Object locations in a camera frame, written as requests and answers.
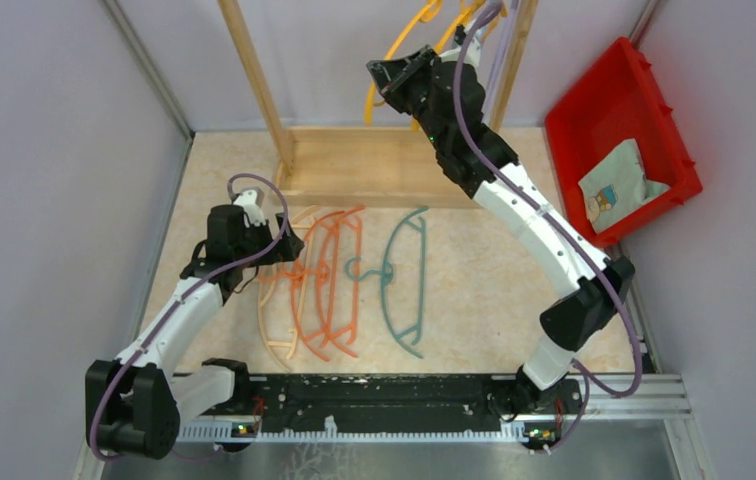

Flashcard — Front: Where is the orange plastic hanger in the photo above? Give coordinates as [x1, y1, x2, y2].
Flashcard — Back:
[302, 205, 364, 363]
[278, 206, 342, 345]

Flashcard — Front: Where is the lilac plastic hanger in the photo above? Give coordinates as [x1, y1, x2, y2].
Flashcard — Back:
[483, 0, 521, 120]

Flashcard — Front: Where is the yellow plastic hanger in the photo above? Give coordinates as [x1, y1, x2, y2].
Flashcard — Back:
[363, 0, 443, 126]
[434, 1, 510, 54]

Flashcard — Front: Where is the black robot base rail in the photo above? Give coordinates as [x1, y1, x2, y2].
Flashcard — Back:
[177, 374, 584, 451]

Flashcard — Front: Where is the beige plastic hanger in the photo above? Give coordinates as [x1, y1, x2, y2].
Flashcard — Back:
[245, 205, 321, 372]

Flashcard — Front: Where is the wooden hanger rack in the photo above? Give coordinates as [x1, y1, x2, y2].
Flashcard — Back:
[219, 1, 536, 208]

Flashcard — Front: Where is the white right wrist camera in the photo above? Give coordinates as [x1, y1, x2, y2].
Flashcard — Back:
[441, 23, 482, 68]

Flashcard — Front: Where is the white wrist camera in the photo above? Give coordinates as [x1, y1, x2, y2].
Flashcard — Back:
[231, 187, 267, 227]
[441, 23, 482, 68]

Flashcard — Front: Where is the red plastic bin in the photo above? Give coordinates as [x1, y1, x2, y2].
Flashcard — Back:
[544, 37, 703, 248]

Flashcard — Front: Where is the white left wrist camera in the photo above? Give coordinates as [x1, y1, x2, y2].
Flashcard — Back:
[231, 187, 267, 227]

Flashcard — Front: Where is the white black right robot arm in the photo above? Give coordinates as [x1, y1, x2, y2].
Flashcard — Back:
[367, 47, 635, 412]

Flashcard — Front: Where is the printed cloth in bin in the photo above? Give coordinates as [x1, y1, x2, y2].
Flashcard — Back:
[578, 138, 670, 233]

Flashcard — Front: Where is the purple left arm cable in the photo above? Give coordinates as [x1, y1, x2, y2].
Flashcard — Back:
[88, 173, 291, 462]

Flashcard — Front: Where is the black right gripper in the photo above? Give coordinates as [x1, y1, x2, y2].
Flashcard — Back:
[369, 45, 450, 151]

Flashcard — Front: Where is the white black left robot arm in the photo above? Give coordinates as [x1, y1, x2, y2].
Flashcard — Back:
[85, 173, 304, 461]

